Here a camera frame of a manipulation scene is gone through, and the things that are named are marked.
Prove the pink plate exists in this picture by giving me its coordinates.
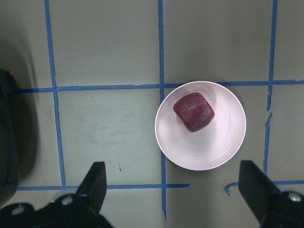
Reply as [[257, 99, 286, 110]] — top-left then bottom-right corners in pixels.
[[154, 81, 247, 171]]

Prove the black rice cooker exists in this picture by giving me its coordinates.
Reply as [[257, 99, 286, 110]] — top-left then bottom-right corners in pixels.
[[0, 70, 19, 207]]

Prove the red apple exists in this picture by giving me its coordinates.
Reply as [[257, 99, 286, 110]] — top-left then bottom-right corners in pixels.
[[173, 92, 215, 133]]

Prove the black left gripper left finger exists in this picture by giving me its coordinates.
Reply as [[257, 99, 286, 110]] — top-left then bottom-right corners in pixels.
[[0, 161, 112, 228]]

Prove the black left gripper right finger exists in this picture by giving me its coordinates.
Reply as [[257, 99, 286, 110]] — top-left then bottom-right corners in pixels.
[[238, 160, 304, 228]]

